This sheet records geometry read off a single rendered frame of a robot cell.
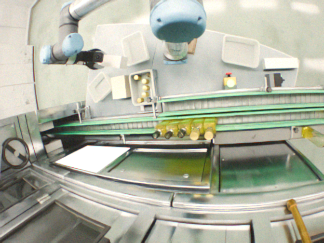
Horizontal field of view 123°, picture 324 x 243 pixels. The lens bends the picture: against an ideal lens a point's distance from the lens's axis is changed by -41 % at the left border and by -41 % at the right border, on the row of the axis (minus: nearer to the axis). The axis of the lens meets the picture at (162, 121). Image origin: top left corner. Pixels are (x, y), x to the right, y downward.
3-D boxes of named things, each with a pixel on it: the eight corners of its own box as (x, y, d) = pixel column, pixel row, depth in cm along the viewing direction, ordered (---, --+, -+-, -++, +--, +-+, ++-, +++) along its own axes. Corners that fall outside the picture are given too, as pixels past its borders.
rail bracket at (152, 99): (157, 115, 91) (148, 120, 79) (153, 88, 87) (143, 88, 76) (162, 115, 90) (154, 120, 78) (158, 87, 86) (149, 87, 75)
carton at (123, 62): (95, 54, 77) (88, 53, 72) (128, 57, 71) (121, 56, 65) (94, 64, 79) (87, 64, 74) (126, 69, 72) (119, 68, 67)
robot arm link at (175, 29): (184, 40, 71) (202, -35, 18) (187, 66, 74) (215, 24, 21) (162, 41, 72) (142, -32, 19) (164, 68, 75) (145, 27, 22)
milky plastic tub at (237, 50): (222, 37, 79) (223, 33, 71) (256, 44, 73) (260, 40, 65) (220, 63, 84) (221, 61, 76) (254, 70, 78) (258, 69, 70)
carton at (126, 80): (118, 98, 113) (113, 99, 106) (116, 77, 110) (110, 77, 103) (131, 96, 109) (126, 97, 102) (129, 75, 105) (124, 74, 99)
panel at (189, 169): (88, 148, 106) (53, 166, 75) (87, 144, 106) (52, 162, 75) (213, 151, 74) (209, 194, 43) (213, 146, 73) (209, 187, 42)
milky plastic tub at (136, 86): (139, 104, 108) (132, 106, 100) (134, 74, 104) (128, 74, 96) (161, 102, 102) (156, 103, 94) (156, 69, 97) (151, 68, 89)
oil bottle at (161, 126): (167, 127, 90) (154, 138, 71) (166, 117, 89) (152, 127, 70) (176, 126, 88) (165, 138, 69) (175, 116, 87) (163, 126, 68)
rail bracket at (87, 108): (93, 119, 123) (74, 125, 102) (90, 100, 120) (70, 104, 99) (97, 118, 121) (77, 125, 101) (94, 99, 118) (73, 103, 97)
